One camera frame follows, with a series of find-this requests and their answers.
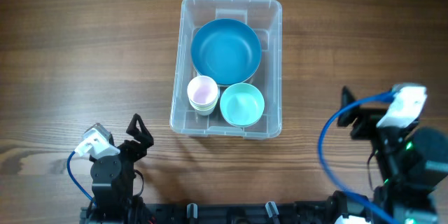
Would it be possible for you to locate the grey plastic cup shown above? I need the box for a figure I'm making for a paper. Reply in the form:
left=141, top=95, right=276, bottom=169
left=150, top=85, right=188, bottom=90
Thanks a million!
left=189, top=99, right=218, bottom=106

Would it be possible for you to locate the yellow plastic cup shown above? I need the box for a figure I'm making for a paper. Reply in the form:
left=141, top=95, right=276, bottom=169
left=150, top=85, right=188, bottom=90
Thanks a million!
left=190, top=103, right=216, bottom=111

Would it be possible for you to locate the pink plastic cup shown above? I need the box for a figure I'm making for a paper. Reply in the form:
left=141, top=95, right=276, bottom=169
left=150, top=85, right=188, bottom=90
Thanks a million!
left=187, top=82, right=219, bottom=104

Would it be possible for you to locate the cream large bowl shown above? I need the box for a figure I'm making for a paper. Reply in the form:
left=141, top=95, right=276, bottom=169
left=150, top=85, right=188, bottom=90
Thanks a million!
left=195, top=73, right=256, bottom=88

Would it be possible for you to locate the mint green bowl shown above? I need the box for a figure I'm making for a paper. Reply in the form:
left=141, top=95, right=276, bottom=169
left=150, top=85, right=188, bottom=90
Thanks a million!
left=220, top=83, right=265, bottom=118
left=224, top=116, right=261, bottom=127

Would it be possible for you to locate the clear plastic storage container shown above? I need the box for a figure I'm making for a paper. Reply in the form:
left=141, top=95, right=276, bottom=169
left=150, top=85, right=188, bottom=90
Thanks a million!
left=169, top=0, right=282, bottom=139

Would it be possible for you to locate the dark blue bowl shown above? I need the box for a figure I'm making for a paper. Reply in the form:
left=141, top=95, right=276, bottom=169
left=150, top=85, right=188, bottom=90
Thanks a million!
left=190, top=19, right=262, bottom=76

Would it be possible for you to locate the cream plastic cup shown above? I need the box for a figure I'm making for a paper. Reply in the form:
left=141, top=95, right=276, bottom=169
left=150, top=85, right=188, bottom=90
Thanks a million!
left=195, top=108, right=214, bottom=116

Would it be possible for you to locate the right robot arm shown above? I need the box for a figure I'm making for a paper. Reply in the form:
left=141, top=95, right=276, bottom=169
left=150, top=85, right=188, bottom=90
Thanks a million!
left=337, top=83, right=447, bottom=223

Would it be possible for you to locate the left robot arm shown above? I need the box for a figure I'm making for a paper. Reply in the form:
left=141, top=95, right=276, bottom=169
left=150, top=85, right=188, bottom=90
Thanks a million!
left=80, top=114, right=156, bottom=224

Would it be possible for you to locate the left blue cable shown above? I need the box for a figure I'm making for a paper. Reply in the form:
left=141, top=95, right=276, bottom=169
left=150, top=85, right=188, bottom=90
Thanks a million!
left=66, top=150, right=97, bottom=206

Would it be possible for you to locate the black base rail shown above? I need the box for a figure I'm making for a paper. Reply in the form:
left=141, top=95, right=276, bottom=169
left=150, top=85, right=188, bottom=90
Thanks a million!
left=80, top=202, right=348, bottom=224

